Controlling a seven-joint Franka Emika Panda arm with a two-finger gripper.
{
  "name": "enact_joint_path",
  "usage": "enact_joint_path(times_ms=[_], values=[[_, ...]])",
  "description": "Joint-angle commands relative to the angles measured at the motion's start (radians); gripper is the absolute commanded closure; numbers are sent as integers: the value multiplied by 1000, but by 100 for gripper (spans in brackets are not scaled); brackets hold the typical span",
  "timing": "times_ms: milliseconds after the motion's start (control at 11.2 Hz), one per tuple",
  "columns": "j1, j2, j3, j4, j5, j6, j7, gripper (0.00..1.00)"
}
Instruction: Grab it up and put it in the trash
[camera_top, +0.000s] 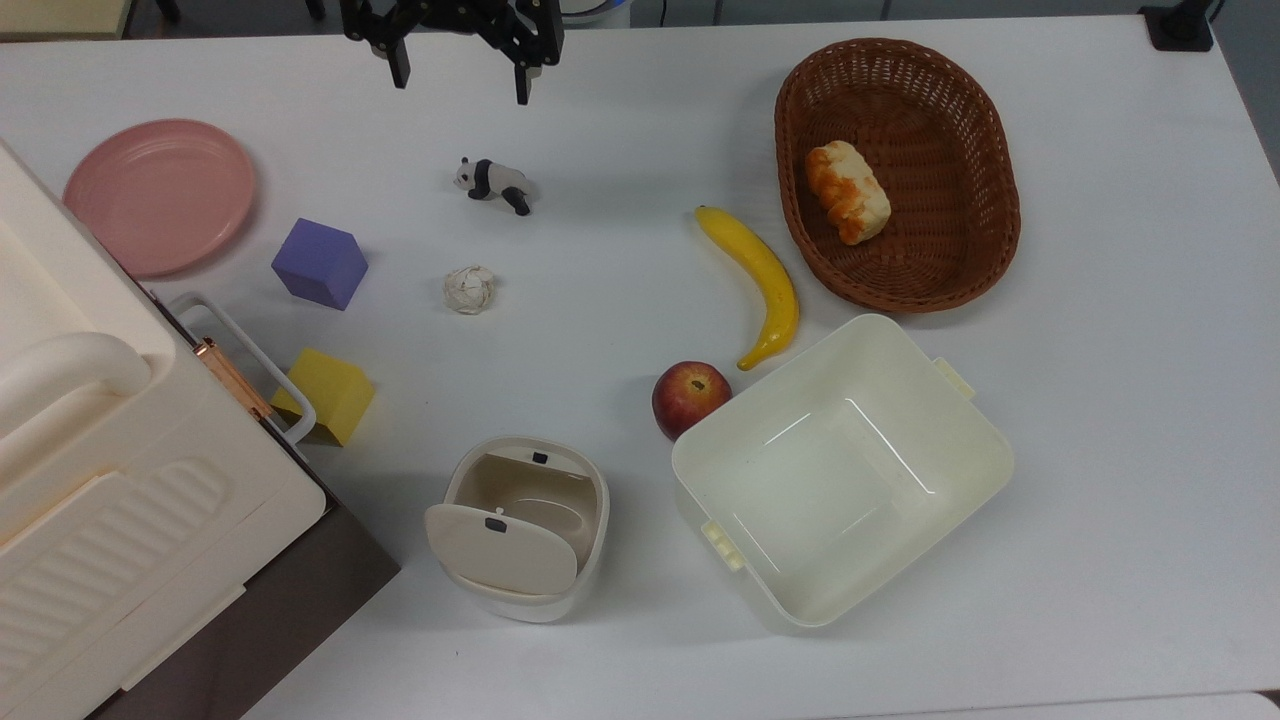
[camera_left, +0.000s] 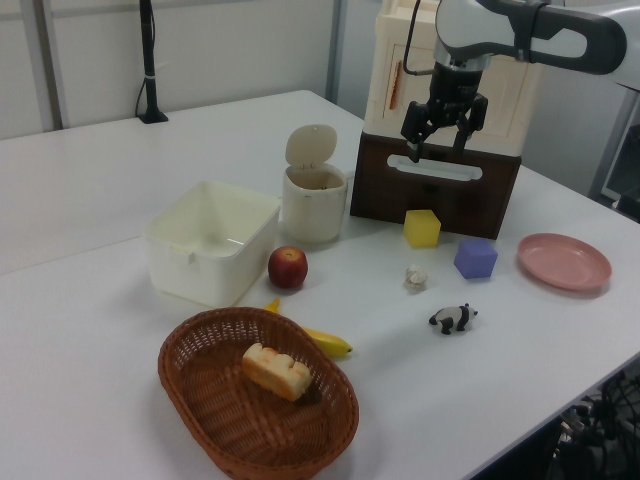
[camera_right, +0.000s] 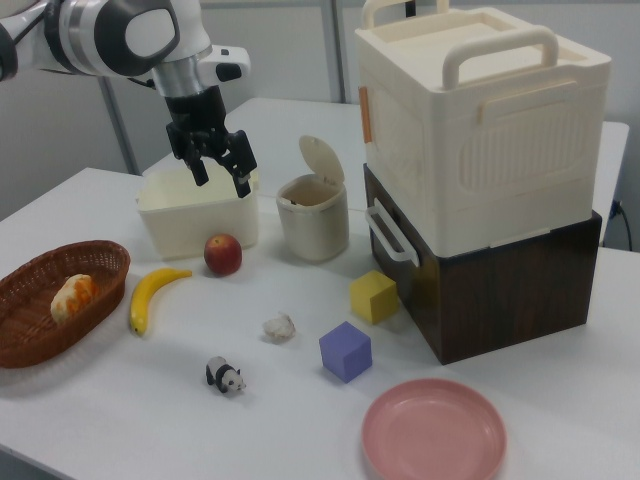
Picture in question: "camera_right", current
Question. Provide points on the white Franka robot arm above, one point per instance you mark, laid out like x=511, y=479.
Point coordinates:
x=100, y=35

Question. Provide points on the bread roll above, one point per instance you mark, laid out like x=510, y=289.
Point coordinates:
x=72, y=297

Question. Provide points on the white paper ball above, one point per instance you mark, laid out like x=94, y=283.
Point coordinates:
x=278, y=327

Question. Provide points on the pink plastic plate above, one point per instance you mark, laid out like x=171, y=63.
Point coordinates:
x=432, y=430

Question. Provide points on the dark brown drawer box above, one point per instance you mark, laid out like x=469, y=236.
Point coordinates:
x=500, y=300

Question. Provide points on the red apple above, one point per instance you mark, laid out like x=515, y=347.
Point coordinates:
x=223, y=255

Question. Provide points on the small panda toy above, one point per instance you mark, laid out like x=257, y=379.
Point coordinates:
x=224, y=376

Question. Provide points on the white rectangular plastic bin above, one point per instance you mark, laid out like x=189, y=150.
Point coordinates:
x=200, y=220

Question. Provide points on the purple foam cube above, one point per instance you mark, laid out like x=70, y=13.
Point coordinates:
x=345, y=352

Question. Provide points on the yellow foam cube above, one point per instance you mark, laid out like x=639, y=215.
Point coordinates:
x=372, y=297

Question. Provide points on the beige trash can with lid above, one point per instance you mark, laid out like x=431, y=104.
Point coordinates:
x=312, y=220

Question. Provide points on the black wall plug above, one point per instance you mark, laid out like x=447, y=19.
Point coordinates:
x=618, y=209

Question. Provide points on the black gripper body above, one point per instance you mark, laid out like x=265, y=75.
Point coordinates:
x=195, y=117

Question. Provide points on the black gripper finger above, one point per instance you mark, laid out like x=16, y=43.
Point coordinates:
x=242, y=170
x=199, y=170

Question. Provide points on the brown wicker basket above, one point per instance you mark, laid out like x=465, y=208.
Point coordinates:
x=30, y=310

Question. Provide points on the yellow banana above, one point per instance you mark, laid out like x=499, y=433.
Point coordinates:
x=147, y=295

